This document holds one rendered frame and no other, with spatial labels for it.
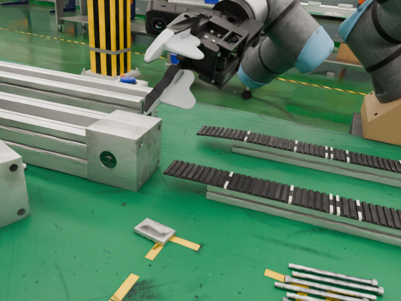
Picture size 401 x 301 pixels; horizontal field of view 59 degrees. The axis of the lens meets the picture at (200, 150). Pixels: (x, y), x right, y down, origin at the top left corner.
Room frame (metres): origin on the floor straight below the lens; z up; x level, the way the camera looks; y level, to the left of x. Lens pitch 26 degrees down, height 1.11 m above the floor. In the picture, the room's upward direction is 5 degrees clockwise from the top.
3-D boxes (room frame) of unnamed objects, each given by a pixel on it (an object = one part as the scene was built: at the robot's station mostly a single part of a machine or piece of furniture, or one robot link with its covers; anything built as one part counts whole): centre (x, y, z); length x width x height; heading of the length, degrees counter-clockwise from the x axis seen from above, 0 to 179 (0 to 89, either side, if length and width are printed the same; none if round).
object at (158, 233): (0.39, 0.05, 0.78); 0.05 x 0.03 x 0.01; 62
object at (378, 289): (0.32, -0.18, 0.78); 0.11 x 0.01 x 0.01; 80
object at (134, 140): (0.56, 0.13, 0.83); 0.12 x 0.09 x 0.10; 165
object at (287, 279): (0.31, -0.17, 0.78); 0.11 x 0.01 x 0.01; 81
